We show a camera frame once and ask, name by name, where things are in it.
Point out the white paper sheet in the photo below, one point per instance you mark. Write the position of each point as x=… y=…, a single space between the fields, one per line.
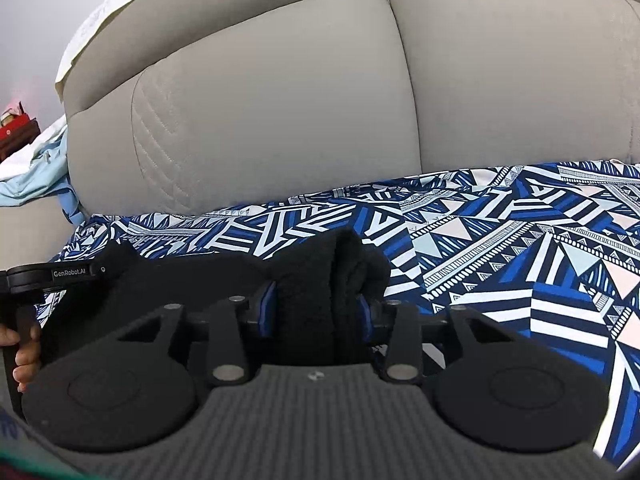
x=100 y=15

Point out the white cloth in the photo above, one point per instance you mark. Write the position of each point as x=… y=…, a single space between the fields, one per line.
x=30 y=152

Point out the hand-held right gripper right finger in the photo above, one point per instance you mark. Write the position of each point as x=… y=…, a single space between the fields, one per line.
x=363 y=316

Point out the person's left hand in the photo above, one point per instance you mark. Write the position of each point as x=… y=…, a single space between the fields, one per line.
x=26 y=360

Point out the black pants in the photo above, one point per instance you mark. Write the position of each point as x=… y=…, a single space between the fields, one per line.
x=310 y=290

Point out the red box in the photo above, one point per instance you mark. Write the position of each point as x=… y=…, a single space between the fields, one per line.
x=12 y=127

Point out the brown wooden cabinet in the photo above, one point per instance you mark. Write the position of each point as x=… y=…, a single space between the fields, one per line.
x=15 y=142

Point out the light blue cloth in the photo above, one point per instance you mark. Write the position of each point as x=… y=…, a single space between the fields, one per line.
x=35 y=180

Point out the beige sofa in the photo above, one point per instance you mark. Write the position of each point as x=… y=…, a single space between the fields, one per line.
x=310 y=90

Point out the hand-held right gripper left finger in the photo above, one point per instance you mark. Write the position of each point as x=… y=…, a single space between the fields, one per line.
x=268 y=306

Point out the blue white patterned blanket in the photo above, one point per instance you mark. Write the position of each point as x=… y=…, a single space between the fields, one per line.
x=510 y=255

